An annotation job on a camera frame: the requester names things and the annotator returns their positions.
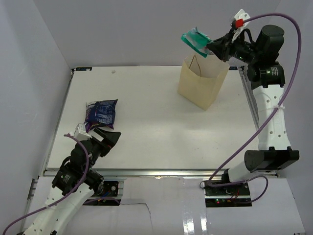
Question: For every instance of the teal Fox's candy bag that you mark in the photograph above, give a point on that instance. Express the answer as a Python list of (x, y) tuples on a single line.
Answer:
[(197, 41)]

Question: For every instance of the aluminium table front rail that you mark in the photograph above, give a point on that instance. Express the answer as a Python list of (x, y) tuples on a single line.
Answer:
[(198, 173)]

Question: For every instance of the dark blue snack bag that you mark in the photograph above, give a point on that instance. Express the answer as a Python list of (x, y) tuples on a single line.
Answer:
[(100, 114)]

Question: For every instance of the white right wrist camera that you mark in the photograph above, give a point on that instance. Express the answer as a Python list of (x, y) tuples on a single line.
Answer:
[(238, 23)]

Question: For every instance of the beige paper bag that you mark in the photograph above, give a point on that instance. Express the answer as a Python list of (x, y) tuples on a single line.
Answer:
[(201, 79)]

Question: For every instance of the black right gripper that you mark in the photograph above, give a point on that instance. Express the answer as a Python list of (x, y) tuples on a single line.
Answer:
[(223, 46)]

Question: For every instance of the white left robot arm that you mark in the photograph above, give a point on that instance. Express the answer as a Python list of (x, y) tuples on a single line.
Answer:
[(76, 184)]

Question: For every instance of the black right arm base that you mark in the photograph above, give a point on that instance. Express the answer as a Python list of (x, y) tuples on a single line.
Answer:
[(226, 197)]

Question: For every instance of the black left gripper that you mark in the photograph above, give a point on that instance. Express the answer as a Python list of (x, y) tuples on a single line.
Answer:
[(110, 139)]

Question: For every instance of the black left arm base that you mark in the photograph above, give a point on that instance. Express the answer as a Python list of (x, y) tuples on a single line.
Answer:
[(108, 196)]

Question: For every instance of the blue label sticker left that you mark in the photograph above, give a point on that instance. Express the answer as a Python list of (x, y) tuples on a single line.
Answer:
[(83, 68)]

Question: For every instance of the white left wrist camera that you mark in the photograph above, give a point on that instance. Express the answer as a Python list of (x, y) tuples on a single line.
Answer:
[(80, 133)]

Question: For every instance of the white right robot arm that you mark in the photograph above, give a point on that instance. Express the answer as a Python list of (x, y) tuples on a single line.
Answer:
[(267, 81)]

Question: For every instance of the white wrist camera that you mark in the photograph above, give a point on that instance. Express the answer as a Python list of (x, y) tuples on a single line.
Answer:
[(80, 133), (238, 23)]

